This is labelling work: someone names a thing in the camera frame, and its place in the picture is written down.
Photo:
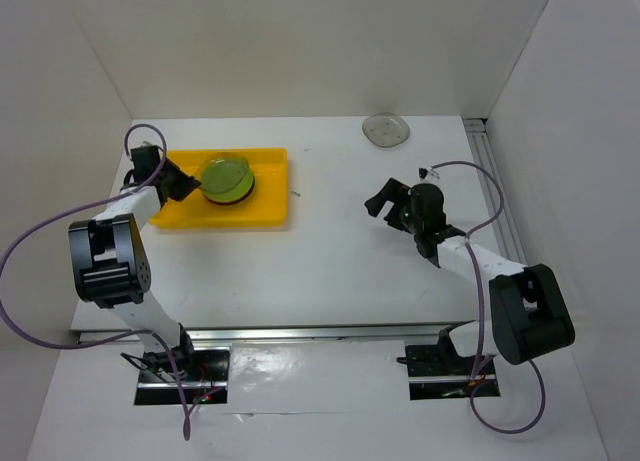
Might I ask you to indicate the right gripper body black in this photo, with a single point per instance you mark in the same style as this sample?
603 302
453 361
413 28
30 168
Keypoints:
402 218

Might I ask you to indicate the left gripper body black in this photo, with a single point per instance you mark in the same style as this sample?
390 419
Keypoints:
177 183

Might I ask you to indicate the green plate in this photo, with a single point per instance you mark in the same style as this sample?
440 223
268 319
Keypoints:
245 193

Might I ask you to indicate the clear glass plate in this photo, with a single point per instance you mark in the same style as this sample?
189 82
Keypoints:
225 173
386 130

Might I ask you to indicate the black plate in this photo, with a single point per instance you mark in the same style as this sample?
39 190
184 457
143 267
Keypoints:
235 202

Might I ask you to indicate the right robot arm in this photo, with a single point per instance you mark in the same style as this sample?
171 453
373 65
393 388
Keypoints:
524 315

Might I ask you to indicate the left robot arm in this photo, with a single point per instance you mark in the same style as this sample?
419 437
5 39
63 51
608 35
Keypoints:
111 268

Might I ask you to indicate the yellow plastic bin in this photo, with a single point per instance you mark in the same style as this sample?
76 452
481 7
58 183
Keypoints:
266 206

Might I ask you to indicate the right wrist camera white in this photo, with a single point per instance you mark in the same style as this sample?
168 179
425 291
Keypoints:
428 175

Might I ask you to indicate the aluminium rail right side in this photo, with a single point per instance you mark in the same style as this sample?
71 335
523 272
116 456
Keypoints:
504 227

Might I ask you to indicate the aluminium rail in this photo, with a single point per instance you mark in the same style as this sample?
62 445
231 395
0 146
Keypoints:
202 337
504 227

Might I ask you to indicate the aluminium rail front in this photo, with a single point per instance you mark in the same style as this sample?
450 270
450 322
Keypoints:
202 337

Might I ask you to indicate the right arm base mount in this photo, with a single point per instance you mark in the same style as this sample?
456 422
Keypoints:
438 373

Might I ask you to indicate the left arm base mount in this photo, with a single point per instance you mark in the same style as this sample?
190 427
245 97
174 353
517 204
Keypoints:
206 383

